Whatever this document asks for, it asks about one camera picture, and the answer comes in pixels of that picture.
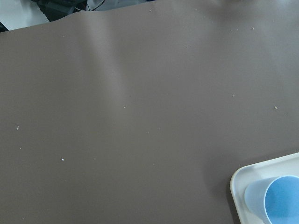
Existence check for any light blue plastic cup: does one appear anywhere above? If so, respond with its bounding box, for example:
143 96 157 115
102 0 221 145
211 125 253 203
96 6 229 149
244 175 299 224

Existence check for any beige rabbit serving tray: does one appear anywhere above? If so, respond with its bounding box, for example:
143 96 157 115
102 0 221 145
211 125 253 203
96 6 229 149
230 153 299 224

